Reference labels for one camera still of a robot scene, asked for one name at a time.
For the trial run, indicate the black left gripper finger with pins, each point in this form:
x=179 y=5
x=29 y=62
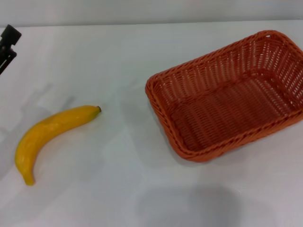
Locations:
x=6 y=58
x=11 y=34

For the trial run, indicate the yellow plastic banana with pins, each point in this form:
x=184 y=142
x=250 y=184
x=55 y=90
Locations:
x=40 y=132

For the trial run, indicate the orange woven plastic basket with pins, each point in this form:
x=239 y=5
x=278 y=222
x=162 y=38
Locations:
x=225 y=113

